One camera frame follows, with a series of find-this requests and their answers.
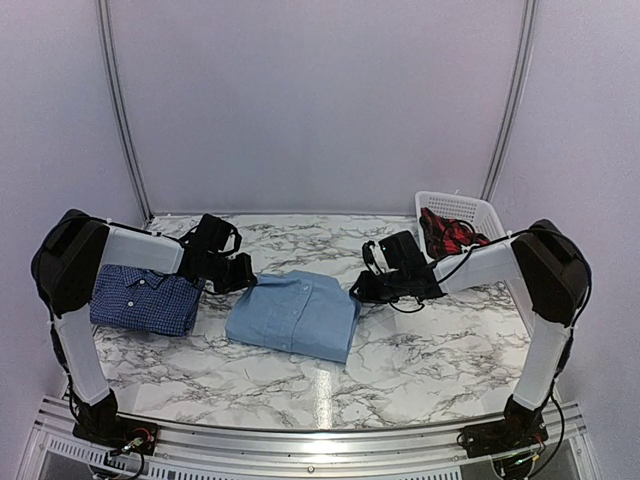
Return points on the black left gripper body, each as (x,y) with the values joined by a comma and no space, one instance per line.
(213,272)

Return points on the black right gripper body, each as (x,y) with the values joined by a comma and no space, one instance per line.
(395,288)

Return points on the light blue long sleeve shirt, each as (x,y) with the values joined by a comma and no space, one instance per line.
(300,313)

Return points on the navy checked shirt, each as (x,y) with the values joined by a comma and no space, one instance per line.
(144,300)

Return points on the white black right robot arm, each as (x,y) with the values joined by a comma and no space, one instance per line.
(555,273)

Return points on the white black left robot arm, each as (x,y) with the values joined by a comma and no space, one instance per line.
(66,265)

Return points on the red black plaid shirt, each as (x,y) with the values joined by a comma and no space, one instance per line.
(443,236)

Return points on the white plastic laundry basket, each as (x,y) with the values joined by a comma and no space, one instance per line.
(479,213)

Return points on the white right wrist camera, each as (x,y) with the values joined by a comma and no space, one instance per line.
(369,258)

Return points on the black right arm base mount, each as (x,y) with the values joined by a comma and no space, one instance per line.
(520,427)

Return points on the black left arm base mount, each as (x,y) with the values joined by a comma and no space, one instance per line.
(102,424)

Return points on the aluminium front frame rail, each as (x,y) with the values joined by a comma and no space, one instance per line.
(191,451)

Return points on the aluminium corner post left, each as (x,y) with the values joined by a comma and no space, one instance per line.
(117,98)

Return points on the aluminium corner post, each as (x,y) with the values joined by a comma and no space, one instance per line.
(514,97)
(117,98)

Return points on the aluminium corner post right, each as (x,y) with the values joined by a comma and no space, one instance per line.
(514,97)

